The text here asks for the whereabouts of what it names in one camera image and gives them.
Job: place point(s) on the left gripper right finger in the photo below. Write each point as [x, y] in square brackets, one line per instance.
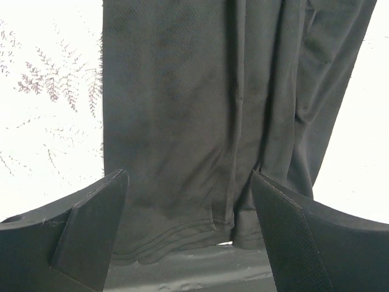
[313, 247]

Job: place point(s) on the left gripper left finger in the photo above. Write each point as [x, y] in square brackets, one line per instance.
[65, 245]

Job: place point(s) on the floral table cloth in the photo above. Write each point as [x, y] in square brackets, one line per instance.
[51, 148]

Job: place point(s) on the black t shirt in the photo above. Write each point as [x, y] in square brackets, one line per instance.
[198, 95]

